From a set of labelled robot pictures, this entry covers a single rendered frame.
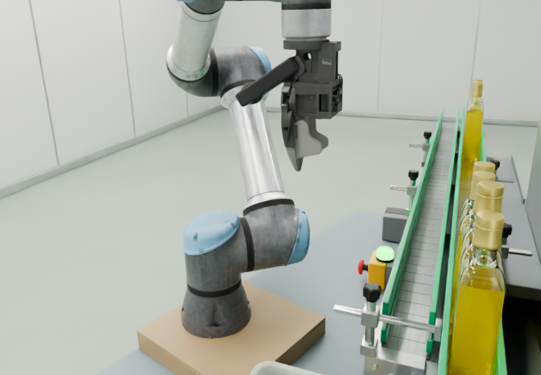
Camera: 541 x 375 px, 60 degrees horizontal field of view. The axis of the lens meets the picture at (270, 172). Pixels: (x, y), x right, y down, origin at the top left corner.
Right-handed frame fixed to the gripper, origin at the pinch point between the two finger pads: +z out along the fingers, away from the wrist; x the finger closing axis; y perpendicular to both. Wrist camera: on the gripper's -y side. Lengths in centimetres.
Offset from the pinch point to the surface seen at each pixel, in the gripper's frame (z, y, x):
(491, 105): 93, 61, 590
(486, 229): 3.3, 29.7, -9.5
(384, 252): 32.8, 11.0, 35.5
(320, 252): 43, -9, 48
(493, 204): 2.0, 30.5, -3.7
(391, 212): 34, 9, 65
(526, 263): 30, 42, 35
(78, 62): 16, -330, 296
